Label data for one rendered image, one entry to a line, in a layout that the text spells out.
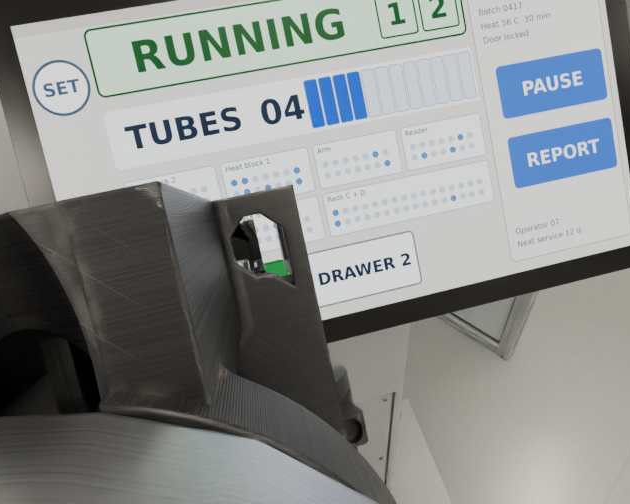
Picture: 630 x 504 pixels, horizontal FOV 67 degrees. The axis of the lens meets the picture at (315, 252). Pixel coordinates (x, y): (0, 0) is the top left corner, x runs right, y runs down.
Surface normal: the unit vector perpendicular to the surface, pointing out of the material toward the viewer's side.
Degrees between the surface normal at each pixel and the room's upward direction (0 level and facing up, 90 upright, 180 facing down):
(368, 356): 90
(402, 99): 50
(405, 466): 5
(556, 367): 0
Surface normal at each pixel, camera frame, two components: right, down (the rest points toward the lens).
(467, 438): -0.07, -0.70
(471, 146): 0.14, 0.07
